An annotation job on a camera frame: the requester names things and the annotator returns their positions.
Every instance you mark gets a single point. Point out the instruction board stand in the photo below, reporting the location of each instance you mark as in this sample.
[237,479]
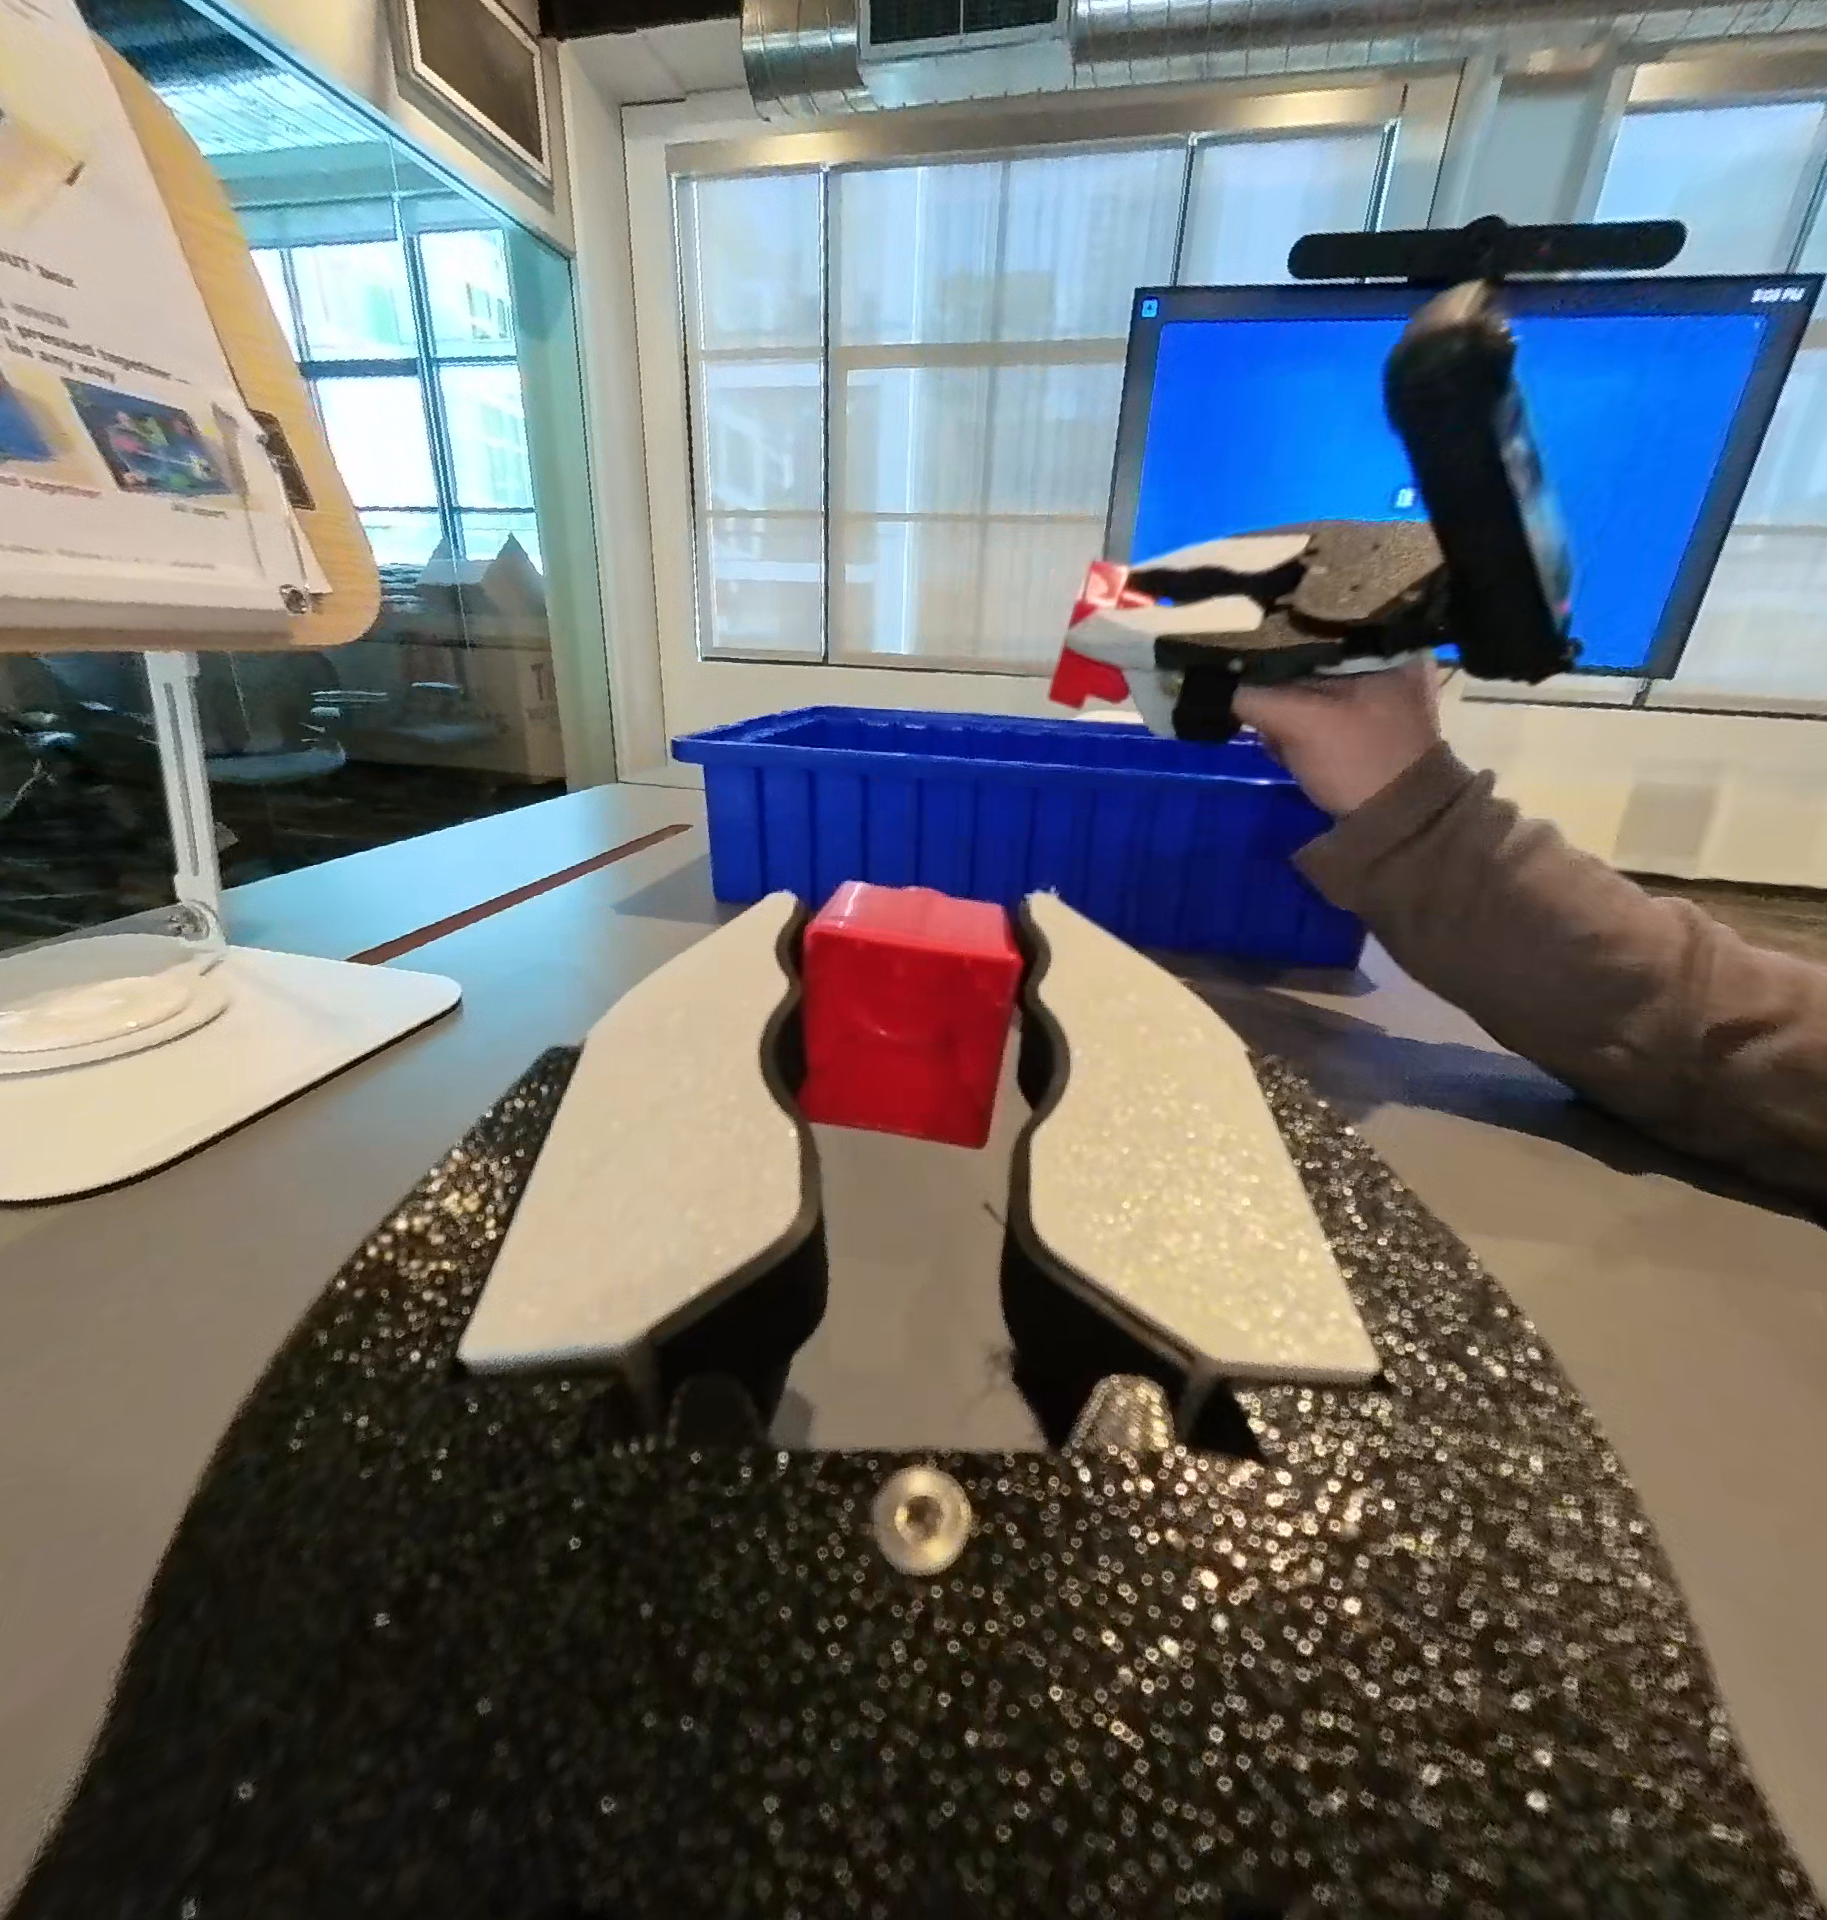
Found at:
[102,301]

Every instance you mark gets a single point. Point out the metal air vent grille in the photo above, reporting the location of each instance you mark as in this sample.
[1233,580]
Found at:
[967,22]

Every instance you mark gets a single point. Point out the cardboard box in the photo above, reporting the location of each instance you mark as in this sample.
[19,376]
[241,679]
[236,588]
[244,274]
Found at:
[478,691]

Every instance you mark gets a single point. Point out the blue plastic bin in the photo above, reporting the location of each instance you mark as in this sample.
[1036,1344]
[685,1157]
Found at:
[927,826]

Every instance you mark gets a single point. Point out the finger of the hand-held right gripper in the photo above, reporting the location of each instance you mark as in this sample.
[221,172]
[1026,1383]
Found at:
[1167,630]
[1227,556]

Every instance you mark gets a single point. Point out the black video bar camera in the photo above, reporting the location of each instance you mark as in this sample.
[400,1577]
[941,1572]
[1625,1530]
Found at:
[1363,256]

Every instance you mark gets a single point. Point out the large grid window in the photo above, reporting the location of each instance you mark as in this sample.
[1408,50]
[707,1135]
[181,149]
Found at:
[912,376]

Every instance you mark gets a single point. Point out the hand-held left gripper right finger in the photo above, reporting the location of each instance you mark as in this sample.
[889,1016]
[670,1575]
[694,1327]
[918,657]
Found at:
[1197,1201]

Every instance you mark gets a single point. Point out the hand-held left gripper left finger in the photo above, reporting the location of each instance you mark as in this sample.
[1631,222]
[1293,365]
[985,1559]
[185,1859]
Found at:
[642,1186]

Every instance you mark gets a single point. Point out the person's right hand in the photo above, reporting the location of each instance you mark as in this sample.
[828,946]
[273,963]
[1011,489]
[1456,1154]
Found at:
[1355,736]

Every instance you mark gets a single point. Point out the blue display screen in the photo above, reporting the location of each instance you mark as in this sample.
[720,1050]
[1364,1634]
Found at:
[1273,436]

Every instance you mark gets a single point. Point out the red mega block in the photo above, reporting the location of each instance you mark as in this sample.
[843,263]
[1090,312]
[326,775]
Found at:
[1106,588]
[907,1020]

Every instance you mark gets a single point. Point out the silver ventilation duct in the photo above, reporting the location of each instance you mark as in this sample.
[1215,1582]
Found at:
[793,60]

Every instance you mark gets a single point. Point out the person's right forearm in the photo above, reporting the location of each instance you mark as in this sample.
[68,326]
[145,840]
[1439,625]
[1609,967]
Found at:
[1603,976]

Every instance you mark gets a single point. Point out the framed wall vent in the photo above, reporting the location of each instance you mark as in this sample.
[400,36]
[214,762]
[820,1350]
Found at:
[472,75]

